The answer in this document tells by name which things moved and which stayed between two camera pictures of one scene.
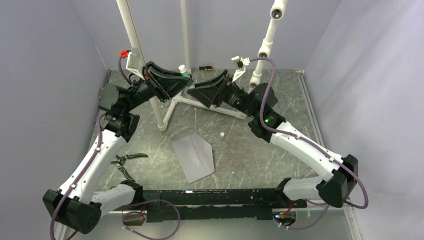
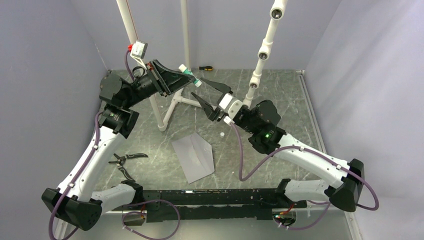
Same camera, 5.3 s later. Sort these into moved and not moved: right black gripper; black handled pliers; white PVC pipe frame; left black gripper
Moved: right black gripper
Not moved: black handled pliers; white PVC pipe frame; left black gripper
